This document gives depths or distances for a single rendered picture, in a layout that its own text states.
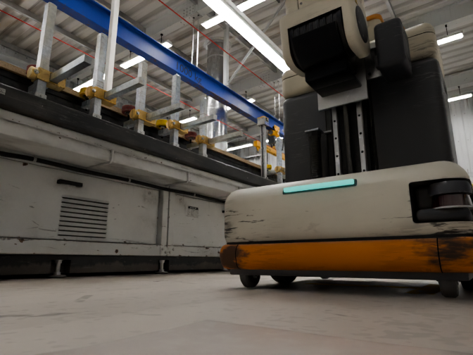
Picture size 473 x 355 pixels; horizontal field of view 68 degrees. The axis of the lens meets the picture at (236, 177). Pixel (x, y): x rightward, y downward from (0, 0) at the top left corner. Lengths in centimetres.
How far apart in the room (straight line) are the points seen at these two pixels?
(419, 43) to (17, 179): 164
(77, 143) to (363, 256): 128
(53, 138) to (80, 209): 43
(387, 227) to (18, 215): 147
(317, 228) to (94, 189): 135
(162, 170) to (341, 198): 128
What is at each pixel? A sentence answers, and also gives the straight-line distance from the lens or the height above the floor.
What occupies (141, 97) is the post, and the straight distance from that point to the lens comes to 194.
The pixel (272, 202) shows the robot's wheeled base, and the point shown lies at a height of 22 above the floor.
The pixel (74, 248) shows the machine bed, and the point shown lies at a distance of 185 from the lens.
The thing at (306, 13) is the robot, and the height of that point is 77.
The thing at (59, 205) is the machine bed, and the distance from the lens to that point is 186.
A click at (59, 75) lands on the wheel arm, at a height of 79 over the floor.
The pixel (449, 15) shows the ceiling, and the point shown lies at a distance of 876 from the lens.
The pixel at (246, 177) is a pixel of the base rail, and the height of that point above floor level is 66.
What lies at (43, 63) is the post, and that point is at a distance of 170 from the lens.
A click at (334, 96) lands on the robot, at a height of 59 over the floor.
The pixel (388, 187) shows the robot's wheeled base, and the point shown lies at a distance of 83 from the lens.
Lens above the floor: 7
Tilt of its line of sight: 13 degrees up
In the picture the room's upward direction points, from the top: straight up
